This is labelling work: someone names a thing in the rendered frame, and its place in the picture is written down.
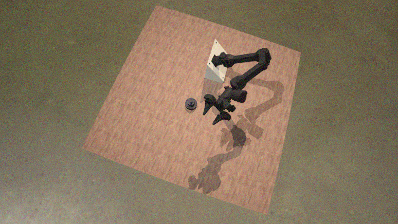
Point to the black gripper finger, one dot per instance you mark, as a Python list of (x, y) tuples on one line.
[(218, 119), (208, 105)]

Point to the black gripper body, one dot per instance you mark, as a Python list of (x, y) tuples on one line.
[(218, 105)]

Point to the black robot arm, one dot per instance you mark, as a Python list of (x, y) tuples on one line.
[(238, 83)]

